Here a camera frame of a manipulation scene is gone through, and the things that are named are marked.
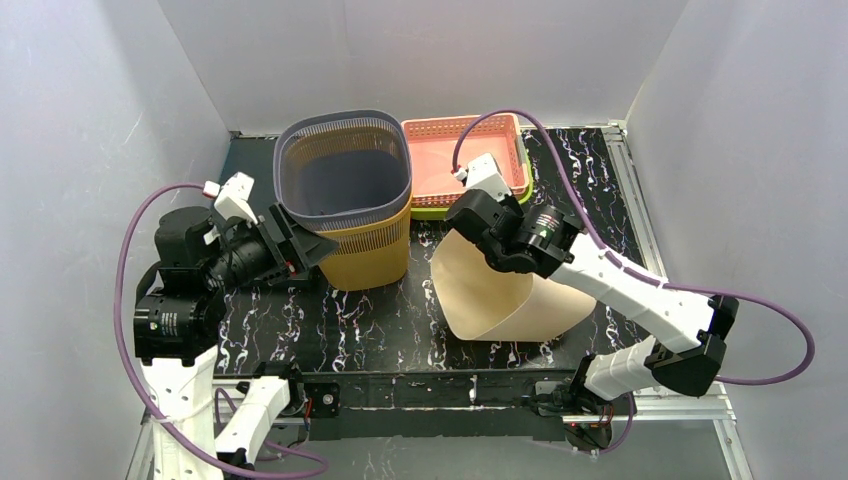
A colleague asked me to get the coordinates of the cream bin liner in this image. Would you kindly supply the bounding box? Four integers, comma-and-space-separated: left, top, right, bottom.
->
430, 230, 597, 342

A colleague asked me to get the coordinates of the orange slatted waste bin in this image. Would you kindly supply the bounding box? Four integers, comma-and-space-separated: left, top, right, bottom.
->
272, 109, 412, 291

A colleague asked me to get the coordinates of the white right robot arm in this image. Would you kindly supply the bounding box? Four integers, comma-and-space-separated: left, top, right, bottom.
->
446, 189, 739, 403

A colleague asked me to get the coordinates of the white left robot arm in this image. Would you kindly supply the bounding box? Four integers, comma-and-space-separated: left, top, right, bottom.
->
133, 204, 338, 479

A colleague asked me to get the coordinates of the green plastic tray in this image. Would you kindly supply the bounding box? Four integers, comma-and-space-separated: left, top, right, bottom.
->
404, 122, 534, 229

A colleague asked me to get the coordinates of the dark grey flat box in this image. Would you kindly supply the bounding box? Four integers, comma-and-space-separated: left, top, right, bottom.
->
192, 135, 319, 291

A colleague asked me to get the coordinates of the pink perforated basket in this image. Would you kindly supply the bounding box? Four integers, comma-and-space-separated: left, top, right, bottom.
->
402, 113, 534, 219

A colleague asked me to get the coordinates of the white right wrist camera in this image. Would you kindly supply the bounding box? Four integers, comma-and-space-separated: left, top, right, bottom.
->
453, 153, 513, 201

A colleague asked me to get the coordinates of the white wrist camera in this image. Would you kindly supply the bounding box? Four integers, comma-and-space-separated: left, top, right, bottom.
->
202, 172, 259, 227
453, 153, 513, 201

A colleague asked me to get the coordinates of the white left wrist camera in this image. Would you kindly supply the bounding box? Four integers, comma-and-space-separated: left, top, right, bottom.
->
202, 172, 259, 227

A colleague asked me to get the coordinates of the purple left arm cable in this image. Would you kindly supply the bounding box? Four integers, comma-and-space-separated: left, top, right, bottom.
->
113, 182, 331, 480

